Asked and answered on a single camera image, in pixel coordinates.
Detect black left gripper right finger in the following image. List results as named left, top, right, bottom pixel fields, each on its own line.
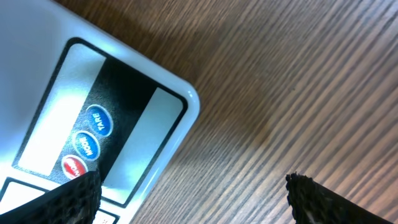
left=285, top=173, right=391, bottom=224

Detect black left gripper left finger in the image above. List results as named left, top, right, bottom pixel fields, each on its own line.
left=1, top=170, right=102, bottom=224

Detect white digital kitchen scale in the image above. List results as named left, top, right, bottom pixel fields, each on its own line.
left=1, top=1, right=200, bottom=223

